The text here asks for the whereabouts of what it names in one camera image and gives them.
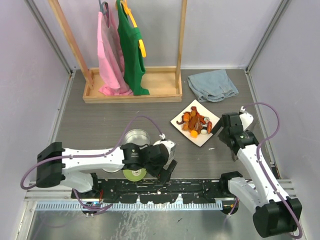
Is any small steel bowl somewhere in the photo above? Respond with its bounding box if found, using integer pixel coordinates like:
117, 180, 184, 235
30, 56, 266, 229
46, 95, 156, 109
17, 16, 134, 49
167, 145, 176, 162

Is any large round steel tin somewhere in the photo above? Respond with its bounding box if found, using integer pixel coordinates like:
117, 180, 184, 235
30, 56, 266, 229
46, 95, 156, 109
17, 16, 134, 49
122, 129, 151, 146

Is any green round lid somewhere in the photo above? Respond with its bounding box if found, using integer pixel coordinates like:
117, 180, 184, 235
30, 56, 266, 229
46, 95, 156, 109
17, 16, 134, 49
123, 168, 147, 182

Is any round steel lid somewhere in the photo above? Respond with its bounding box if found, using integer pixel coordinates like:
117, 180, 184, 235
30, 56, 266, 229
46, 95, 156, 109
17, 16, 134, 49
102, 168, 121, 174

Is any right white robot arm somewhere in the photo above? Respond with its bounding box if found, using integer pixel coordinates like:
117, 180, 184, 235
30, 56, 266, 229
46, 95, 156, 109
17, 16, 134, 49
211, 112, 302, 238

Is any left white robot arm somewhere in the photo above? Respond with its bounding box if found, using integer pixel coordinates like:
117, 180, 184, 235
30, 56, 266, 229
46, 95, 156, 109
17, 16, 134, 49
35, 140, 178, 198

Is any white square plate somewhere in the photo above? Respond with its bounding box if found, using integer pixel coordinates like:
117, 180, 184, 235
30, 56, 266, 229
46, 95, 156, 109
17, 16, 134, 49
170, 100, 219, 147

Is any food pile on plate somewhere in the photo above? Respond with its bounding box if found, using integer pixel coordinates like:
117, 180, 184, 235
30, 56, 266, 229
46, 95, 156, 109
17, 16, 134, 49
175, 106, 213, 139

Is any folded blue towel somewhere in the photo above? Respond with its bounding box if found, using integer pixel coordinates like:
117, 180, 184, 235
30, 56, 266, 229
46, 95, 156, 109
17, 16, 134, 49
187, 69, 239, 103

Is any wooden clothes rack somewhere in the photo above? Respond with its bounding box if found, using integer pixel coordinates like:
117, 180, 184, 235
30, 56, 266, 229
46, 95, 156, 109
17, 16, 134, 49
49, 0, 187, 104

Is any green shirt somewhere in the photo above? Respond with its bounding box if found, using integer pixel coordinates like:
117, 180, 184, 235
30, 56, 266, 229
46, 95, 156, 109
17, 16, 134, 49
117, 2, 151, 96

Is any pink shirt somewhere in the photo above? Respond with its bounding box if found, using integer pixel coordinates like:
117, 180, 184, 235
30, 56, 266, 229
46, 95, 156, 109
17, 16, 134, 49
97, 12, 133, 96

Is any yellow clothes hanger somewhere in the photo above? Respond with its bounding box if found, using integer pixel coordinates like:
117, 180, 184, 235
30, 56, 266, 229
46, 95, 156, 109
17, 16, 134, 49
115, 0, 147, 58

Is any grey clothes hanger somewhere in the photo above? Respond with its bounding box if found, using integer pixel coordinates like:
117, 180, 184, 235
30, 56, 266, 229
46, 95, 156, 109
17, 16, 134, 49
98, 0, 110, 28

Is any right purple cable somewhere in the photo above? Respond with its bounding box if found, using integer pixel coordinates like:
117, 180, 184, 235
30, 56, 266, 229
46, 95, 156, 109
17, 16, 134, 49
224, 101, 303, 238

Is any white cable duct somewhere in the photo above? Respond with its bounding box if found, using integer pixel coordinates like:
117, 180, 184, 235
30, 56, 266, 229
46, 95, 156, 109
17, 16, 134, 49
35, 200, 223, 211

